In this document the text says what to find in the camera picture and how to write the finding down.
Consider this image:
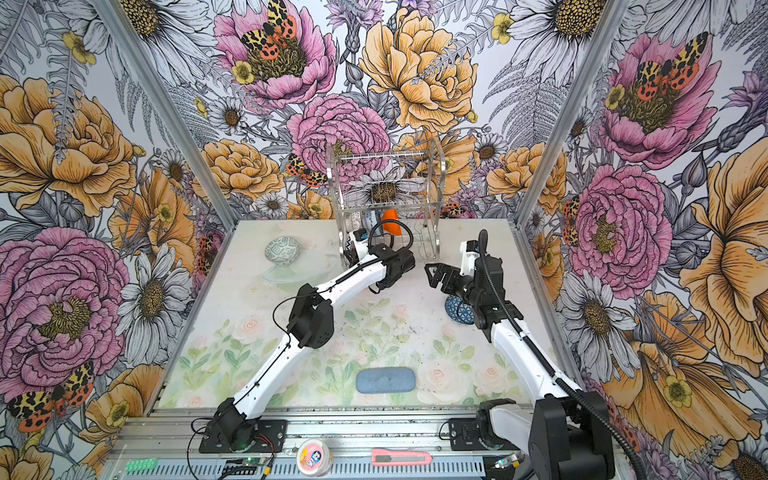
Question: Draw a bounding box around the orange plastic bowl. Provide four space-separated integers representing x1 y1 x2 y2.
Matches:
381 209 402 236

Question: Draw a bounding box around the white black lattice bowl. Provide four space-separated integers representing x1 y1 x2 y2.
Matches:
349 211 366 232

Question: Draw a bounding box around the steel wire dish rack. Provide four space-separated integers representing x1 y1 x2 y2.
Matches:
326 132 447 267

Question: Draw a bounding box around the blue floral ceramic bowl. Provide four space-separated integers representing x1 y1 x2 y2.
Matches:
363 210 381 229

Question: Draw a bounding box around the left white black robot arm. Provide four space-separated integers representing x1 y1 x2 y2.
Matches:
199 220 415 453

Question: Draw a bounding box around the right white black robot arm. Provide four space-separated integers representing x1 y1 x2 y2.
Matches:
425 236 616 479

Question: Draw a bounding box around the dark blue patterned bowl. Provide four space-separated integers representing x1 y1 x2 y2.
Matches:
444 295 475 325

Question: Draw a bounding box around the green patterned ceramic bowl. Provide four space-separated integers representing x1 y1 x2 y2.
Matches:
264 236 302 266

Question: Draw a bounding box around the blue grey sponge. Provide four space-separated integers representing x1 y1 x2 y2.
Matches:
355 367 416 395

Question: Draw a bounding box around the pink utility knife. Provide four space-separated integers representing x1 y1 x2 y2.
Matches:
371 448 433 467

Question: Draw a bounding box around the round pink sticker tin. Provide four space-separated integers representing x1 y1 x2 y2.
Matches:
296 439 333 477

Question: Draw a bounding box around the small green circuit board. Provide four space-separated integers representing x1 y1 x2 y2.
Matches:
225 457 269 470

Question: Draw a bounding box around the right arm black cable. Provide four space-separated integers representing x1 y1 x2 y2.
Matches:
476 229 649 480

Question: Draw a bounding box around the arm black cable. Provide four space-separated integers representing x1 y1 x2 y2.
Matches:
476 229 649 480
227 219 415 415

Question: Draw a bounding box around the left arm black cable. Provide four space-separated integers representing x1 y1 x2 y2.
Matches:
227 219 415 415

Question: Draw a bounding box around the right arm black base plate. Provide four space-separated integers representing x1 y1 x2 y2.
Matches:
447 418 500 451

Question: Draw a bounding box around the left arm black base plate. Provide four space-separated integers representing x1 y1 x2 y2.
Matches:
199 420 288 454

